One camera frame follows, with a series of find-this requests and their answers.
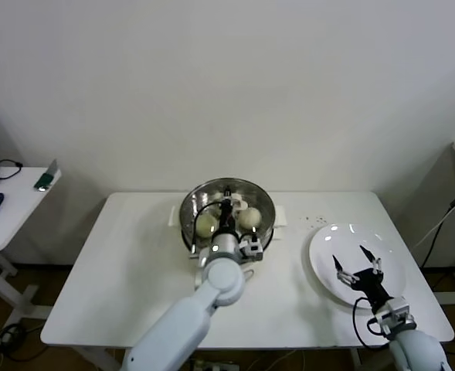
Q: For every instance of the stainless steel steamer basket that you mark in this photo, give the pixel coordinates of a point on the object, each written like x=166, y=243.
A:
x=281, y=216

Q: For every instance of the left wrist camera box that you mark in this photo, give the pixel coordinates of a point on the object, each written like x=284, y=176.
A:
x=252, y=247

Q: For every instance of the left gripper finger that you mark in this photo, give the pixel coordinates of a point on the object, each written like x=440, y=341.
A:
x=228, y=191

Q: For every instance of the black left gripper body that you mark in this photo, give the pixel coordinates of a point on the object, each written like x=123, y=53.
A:
x=228, y=218

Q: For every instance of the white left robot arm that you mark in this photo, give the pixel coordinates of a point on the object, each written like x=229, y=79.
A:
x=219, y=282

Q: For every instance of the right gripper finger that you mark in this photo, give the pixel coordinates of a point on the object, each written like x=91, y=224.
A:
x=368, y=256
x=339, y=267

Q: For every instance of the white side table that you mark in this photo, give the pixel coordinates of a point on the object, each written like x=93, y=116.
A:
x=14, y=216

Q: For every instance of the white oval plate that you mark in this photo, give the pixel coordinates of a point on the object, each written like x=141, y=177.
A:
x=323, y=247

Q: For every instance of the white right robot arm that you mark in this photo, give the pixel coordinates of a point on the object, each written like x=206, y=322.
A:
x=416, y=348

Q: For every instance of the white electric cooker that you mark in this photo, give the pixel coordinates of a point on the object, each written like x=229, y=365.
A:
x=277, y=233

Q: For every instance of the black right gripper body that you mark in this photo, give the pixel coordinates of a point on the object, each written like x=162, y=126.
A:
x=372, y=288

